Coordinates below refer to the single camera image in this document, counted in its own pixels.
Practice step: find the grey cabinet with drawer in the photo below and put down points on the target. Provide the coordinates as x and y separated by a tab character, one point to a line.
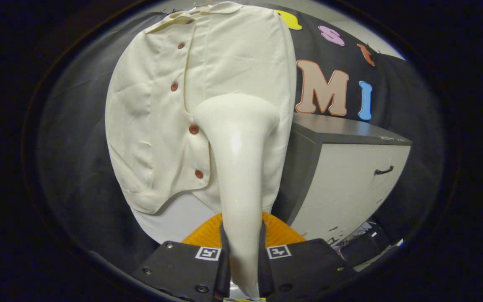
350	176

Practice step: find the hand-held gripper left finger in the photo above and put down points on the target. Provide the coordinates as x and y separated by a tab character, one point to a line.
174	268

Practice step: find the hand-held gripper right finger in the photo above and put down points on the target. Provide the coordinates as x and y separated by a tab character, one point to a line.
304	264

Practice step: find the cream button-up shirt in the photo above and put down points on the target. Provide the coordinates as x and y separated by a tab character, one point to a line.
149	105

